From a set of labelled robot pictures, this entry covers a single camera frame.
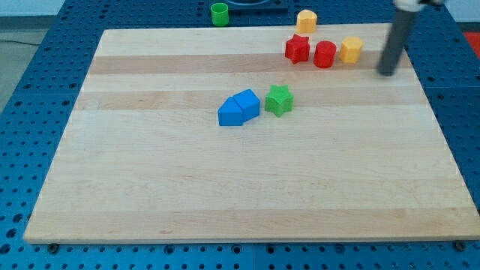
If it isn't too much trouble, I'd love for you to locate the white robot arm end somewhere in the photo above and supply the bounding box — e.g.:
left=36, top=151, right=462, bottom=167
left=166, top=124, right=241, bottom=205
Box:
left=393, top=0, right=446, bottom=13

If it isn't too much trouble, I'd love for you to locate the wooden board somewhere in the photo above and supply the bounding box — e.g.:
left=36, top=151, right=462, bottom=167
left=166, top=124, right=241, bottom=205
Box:
left=24, top=23, right=479, bottom=244

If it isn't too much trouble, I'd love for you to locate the blue pentagon block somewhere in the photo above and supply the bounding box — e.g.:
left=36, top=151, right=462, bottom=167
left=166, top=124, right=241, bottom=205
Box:
left=217, top=97, right=243, bottom=126

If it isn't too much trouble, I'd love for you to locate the blue cube block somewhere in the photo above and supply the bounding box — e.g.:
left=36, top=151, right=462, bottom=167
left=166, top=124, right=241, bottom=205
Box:
left=233, top=89, right=260, bottom=122

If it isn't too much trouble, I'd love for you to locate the green star block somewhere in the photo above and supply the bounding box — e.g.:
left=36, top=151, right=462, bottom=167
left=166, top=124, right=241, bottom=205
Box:
left=265, top=85, right=294, bottom=117

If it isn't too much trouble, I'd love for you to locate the red star block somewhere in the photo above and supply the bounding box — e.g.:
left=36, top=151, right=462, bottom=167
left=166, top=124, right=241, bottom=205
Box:
left=284, top=34, right=310, bottom=65

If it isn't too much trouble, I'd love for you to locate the red cylinder block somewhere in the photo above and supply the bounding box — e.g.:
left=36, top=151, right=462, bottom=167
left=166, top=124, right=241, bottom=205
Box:
left=313, top=40, right=337, bottom=68

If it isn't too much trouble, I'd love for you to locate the green cylinder block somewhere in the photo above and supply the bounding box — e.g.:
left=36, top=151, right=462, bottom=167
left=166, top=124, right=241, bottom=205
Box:
left=210, top=2, right=230, bottom=27

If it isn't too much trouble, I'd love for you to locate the yellow hexagon block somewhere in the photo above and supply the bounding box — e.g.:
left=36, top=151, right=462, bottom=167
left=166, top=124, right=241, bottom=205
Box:
left=339, top=36, right=364, bottom=64

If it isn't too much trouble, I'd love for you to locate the grey pusher rod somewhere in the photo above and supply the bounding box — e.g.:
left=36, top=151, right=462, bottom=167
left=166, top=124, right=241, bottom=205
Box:
left=376, top=8, right=418, bottom=77

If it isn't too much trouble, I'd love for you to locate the blue perforated table plate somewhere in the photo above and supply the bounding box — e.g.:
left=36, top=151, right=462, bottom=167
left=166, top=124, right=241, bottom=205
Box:
left=1, top=0, right=479, bottom=269

